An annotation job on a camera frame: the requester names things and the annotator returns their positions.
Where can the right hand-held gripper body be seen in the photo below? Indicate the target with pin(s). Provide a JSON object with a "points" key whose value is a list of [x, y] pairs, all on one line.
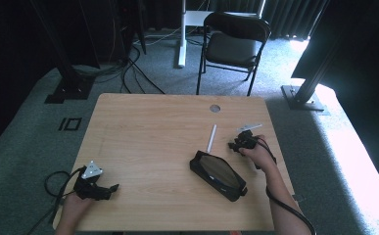
{"points": [[247, 140]]}

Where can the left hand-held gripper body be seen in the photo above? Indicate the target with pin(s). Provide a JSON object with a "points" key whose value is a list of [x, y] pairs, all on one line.
{"points": [[89, 183]]}

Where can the black mesh pencil case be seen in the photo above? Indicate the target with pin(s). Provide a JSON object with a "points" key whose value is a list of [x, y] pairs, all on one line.
{"points": [[219, 174]]}

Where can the person's right hand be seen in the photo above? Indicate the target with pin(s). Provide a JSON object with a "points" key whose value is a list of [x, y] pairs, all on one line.
{"points": [[260, 156]]}

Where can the person's left hand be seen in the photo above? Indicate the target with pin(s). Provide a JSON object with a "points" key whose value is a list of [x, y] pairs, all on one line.
{"points": [[75, 206]]}

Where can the white pen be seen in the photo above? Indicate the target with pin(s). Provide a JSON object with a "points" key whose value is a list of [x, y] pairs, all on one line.
{"points": [[211, 138]]}

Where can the round grey table grommet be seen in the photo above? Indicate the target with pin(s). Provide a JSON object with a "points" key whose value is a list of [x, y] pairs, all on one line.
{"points": [[214, 108]]}

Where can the black metal stand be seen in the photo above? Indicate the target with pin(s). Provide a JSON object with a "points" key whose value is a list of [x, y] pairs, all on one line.
{"points": [[304, 94], [68, 81]]}

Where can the black folding chair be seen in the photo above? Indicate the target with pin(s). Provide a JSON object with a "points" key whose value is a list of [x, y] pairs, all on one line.
{"points": [[232, 49]]}

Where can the dark pleated curtain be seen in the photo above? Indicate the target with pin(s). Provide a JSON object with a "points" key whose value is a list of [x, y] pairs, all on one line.
{"points": [[288, 16]]}

